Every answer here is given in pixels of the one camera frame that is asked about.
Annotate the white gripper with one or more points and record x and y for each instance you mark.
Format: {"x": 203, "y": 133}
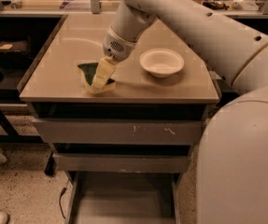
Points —
{"x": 117, "y": 48}

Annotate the green and yellow sponge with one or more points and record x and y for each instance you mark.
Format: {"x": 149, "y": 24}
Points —
{"x": 87, "y": 71}

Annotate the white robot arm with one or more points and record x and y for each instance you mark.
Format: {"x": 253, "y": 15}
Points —
{"x": 232, "y": 164}

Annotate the grey drawer cabinet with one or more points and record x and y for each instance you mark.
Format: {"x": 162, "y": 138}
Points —
{"x": 53, "y": 88}

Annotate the grey top drawer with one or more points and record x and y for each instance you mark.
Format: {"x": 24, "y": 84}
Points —
{"x": 118, "y": 131}

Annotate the grey middle drawer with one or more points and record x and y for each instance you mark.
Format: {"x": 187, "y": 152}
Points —
{"x": 121, "y": 163}

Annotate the open grey bottom drawer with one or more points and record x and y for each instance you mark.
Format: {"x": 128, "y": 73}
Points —
{"x": 123, "y": 198}

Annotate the white paper bowl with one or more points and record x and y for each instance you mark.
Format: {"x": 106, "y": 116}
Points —
{"x": 161, "y": 63}

